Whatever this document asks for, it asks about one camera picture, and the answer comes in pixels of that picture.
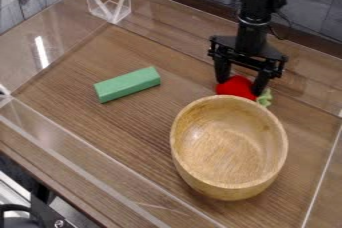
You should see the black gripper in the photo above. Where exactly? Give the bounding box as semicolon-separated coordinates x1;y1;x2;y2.
207;35;288;96

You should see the red felt strawberry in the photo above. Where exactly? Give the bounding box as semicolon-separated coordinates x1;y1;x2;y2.
215;75;272;107

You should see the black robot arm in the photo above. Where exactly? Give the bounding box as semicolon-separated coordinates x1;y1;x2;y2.
207;0;288;96

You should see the wooden bowl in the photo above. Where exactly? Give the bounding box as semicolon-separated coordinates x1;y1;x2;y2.
169;95;288;201

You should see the green rectangular block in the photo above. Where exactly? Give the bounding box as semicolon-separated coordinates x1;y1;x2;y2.
93;67;160;103

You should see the clear acrylic enclosure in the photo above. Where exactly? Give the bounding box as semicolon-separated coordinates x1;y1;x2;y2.
0;0;342;228

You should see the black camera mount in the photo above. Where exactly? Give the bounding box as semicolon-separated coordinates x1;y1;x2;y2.
0;195;77;228

